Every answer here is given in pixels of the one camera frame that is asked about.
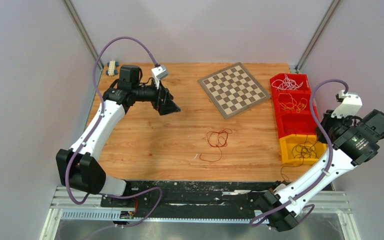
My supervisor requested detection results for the white cable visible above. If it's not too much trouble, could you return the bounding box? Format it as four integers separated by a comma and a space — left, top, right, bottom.
279, 75, 306, 93
277, 79, 301, 95

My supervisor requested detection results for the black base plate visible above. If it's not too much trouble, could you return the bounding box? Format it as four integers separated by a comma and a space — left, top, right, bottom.
98, 180, 280, 221

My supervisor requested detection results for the checkered chessboard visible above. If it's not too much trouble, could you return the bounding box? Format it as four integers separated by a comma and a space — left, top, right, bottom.
197, 62, 271, 120

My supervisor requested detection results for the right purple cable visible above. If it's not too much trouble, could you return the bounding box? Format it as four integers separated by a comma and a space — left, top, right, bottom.
248, 78, 350, 232

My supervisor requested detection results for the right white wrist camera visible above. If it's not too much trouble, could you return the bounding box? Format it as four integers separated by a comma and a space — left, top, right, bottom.
331, 90, 363, 119

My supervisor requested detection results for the red bin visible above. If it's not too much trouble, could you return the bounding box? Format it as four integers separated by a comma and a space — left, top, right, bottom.
269, 73, 311, 96
272, 92, 316, 116
275, 112, 317, 138

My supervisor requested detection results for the red cable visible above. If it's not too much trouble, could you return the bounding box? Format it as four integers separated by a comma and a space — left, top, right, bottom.
198, 128, 233, 164

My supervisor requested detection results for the brown cable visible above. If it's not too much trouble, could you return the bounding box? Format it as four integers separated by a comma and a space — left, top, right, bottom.
279, 134, 322, 183

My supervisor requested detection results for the yellow bin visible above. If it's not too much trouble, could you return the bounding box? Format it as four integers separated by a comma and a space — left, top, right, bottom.
279, 134, 327, 166

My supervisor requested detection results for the red bin middle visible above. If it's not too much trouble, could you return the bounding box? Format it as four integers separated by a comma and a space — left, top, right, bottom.
272, 92, 316, 116

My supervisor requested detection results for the aluminium frame rail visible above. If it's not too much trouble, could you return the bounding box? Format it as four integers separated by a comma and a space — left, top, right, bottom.
39, 185, 362, 240

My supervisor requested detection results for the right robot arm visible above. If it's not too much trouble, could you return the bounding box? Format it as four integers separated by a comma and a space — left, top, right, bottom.
249, 109, 384, 232

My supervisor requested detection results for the red bin far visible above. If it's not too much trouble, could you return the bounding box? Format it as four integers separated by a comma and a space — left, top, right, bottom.
269, 73, 311, 96

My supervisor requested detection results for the white toy block car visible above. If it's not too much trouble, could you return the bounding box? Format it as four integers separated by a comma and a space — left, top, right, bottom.
105, 60, 119, 77

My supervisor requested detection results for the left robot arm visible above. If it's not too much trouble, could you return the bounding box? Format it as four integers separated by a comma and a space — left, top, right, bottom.
56, 64, 181, 207

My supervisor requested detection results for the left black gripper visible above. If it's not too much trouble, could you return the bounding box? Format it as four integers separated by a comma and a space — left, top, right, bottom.
132, 76, 181, 116

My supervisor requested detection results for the red bin near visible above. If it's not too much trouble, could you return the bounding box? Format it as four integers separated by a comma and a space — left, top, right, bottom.
275, 112, 317, 138

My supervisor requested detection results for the yellow cable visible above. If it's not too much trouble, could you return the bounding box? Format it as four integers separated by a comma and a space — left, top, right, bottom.
278, 93, 309, 115

